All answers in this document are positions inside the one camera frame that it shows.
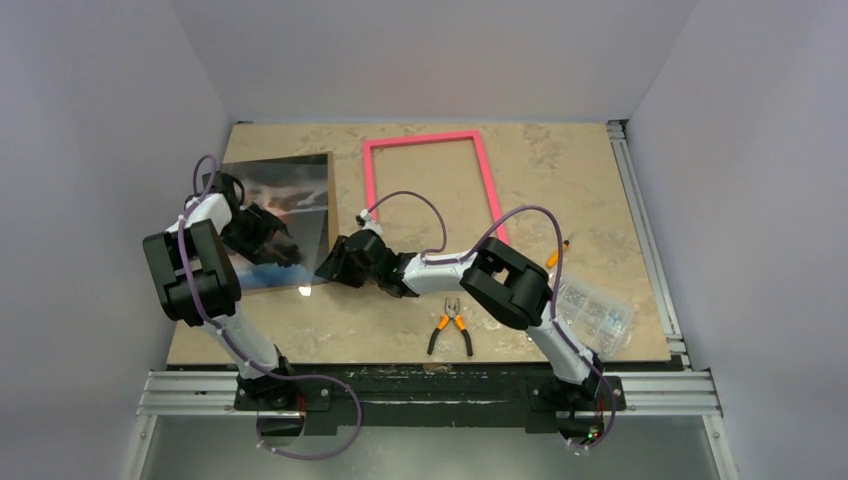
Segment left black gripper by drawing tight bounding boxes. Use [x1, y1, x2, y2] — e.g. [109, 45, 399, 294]
[222, 204, 288, 264]

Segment landscape photo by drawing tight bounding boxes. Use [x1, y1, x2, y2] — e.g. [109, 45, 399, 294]
[220, 152, 331, 291]

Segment pink picture frame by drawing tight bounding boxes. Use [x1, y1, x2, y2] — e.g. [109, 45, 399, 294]
[361, 127, 505, 250]

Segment yellow handled screwdriver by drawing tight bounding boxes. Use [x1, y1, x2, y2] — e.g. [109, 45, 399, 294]
[546, 239, 571, 269]

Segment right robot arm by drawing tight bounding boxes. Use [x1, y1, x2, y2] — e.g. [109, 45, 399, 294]
[316, 229, 602, 407]

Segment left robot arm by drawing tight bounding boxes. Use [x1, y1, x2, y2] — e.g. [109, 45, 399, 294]
[142, 173, 303, 409]

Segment orange black pliers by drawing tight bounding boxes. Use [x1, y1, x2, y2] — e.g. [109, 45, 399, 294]
[426, 297, 474, 358]

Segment clear screw organizer box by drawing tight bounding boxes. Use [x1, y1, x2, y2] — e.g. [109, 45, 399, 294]
[557, 271, 635, 362]

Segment brown frame backing board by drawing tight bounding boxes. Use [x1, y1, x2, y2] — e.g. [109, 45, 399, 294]
[327, 152, 339, 256]

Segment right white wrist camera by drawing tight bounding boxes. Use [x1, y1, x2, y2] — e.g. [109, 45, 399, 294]
[355, 209, 383, 236]

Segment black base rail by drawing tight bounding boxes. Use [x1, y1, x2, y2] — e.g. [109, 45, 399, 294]
[234, 362, 627, 441]

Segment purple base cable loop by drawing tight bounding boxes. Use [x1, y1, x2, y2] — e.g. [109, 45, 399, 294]
[255, 374, 364, 462]

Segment aluminium frame rail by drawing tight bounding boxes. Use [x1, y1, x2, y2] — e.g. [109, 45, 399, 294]
[606, 121, 722, 418]

